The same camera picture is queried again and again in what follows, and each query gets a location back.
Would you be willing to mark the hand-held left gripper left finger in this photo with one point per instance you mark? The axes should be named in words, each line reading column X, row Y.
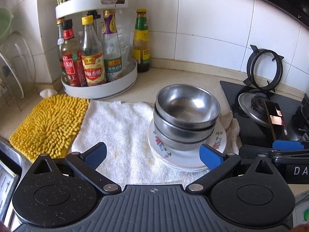
column 96, row 156

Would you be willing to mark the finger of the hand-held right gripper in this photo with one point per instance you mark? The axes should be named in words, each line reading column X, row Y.
column 251, row 151
column 289, row 145

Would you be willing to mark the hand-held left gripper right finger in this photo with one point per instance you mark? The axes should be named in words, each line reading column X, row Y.
column 212, row 157

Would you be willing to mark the large white plate pink flowers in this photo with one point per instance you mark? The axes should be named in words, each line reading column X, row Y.
column 190, row 169

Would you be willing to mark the small white plate multicolour flowers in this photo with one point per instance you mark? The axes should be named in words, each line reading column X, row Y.
column 178, row 154

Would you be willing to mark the stainless steel bowl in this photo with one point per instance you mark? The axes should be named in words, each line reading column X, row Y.
column 169, row 128
column 173, row 142
column 188, row 101

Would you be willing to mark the white plate red flower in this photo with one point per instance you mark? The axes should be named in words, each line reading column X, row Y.
column 169, row 163

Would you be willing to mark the black stove burner grate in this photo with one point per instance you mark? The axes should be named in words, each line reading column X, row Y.
column 300, row 118

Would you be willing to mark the beige terry towel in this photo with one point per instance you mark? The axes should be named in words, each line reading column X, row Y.
column 233, row 128

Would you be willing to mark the smartphone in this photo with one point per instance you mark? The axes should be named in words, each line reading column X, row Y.
column 274, row 116

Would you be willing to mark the white terry towel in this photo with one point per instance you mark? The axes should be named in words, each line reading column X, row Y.
column 120, row 130

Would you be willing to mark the white and green appliance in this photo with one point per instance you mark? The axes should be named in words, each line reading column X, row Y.
column 303, row 207

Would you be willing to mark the yellow chenille mat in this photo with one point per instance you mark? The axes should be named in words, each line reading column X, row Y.
column 53, row 123

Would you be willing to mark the black glass gas stove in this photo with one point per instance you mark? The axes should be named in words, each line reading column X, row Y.
column 231, row 94

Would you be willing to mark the garlic bulb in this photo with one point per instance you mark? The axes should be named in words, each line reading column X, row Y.
column 48, row 93

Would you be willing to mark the steel sink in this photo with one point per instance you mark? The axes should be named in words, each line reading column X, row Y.
column 9, row 169

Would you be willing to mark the vinegar bottle yellow cap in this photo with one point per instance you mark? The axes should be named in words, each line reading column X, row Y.
column 93, row 65

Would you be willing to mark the soy sauce bottle red label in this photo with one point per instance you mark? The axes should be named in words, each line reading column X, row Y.
column 72, row 65

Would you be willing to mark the purple label bottle gold cap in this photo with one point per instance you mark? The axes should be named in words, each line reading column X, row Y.
column 111, row 53

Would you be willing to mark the green label bottle yellow cap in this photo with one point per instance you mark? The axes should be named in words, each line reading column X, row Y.
column 141, row 46

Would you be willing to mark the glass pot lid black knob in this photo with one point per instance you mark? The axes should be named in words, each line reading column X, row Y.
column 8, row 75

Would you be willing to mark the clear glass bottle white label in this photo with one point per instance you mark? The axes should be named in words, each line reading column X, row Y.
column 59, row 33

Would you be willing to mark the black pump top bottle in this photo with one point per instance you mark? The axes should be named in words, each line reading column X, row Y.
column 94, row 14

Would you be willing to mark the white two-tier turntable rack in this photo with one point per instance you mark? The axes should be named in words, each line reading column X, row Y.
column 84, row 6

